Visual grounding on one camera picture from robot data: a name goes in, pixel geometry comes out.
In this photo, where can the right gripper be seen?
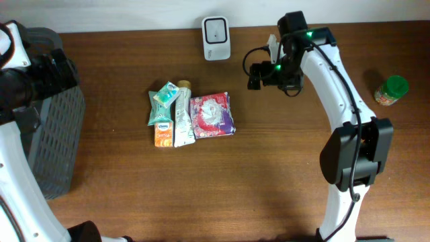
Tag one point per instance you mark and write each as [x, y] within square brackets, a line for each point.
[254, 76]

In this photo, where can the red purple pad packet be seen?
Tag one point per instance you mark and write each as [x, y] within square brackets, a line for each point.
[211, 115]

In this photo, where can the green lid seasoning jar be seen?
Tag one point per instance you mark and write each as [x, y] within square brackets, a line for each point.
[391, 91]

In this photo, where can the white cream tube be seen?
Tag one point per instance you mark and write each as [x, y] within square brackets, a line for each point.
[184, 134]

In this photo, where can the teal Kleenex tissue pack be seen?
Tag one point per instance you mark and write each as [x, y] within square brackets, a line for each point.
[167, 94]

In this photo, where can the teal wet wipes packet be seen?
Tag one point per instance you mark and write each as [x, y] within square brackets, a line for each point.
[158, 113]

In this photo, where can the orange Kleenex tissue pack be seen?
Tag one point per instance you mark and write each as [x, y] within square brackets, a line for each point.
[164, 134]

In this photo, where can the grey plastic mesh basket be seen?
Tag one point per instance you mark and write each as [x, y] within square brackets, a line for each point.
[55, 114]

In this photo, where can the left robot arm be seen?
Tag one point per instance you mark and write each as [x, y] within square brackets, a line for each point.
[25, 213]

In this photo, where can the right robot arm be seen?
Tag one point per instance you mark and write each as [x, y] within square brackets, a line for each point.
[377, 133]

